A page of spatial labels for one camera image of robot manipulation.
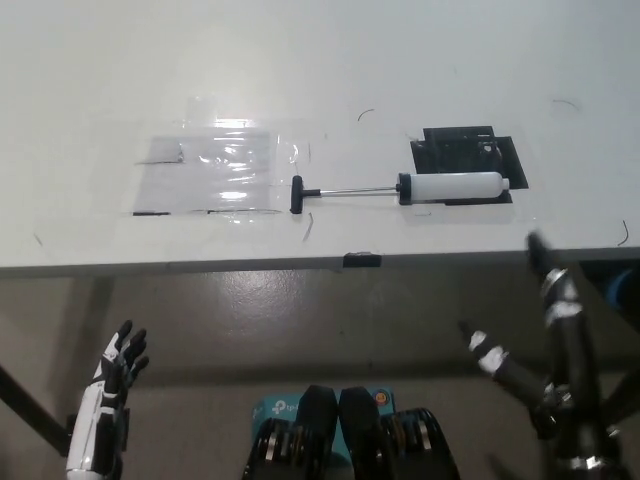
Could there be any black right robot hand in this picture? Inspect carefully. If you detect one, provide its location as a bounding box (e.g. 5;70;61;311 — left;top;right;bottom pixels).
458;230;627;480

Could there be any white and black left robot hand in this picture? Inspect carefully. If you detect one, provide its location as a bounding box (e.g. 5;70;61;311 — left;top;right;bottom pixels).
66;319;150;480

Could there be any black diagonal table leg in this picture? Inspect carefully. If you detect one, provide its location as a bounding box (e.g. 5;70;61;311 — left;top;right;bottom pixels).
0;362;69;441

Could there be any blue round object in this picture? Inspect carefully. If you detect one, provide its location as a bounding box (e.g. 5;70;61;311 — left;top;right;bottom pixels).
602;269;640;311

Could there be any black table edge clip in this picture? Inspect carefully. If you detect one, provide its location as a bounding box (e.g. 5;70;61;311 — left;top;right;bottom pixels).
343;252;382;269

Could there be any white air pump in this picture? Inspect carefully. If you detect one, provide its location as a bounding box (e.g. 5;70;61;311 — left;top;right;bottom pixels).
288;171;511;216

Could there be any transparent plastic sheet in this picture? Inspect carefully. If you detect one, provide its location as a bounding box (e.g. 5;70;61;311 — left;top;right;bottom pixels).
119;94;314;219

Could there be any black tape patch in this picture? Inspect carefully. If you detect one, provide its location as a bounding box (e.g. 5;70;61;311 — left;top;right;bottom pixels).
408;125;531;206

